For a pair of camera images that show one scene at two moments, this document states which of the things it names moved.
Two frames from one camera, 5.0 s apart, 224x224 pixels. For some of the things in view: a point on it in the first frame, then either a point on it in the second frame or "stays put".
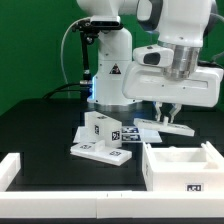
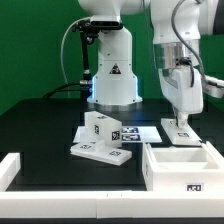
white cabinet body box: [182, 169] stays put
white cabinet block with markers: [99, 128] stays put
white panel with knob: [99, 151] stays put
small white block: [165, 126] → [178, 135]
